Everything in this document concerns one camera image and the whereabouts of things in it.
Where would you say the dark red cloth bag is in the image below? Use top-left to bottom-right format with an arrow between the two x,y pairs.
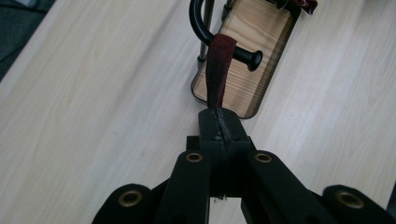
205,33 -> 238,109

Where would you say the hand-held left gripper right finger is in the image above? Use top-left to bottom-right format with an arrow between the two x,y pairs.
214,107 -> 252,198

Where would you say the black hook stand wooden base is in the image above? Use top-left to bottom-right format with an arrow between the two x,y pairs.
188,0 -> 302,120

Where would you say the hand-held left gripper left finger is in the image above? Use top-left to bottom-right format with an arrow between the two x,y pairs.
186,107 -> 226,198

